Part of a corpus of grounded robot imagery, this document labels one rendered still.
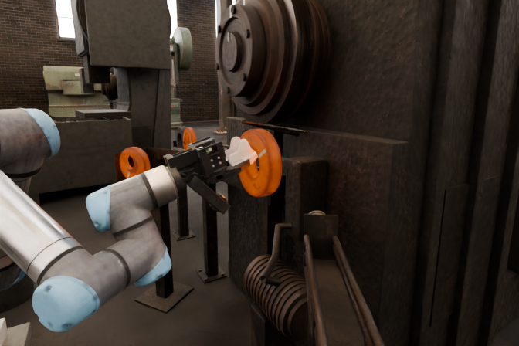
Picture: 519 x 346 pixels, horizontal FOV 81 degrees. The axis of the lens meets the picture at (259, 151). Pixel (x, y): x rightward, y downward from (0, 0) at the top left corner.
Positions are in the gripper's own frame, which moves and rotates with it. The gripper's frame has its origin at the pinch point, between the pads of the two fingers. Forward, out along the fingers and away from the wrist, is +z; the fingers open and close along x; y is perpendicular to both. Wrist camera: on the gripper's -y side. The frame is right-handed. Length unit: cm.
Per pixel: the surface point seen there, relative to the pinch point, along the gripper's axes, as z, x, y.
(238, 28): 18.5, 29.8, 28.9
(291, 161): 14.2, 8.8, -9.9
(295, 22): 25.3, 10.2, 26.1
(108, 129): -21, 268, -22
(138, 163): -19, 79, -13
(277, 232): 3.3, 6.6, -27.0
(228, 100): 280, 679, -102
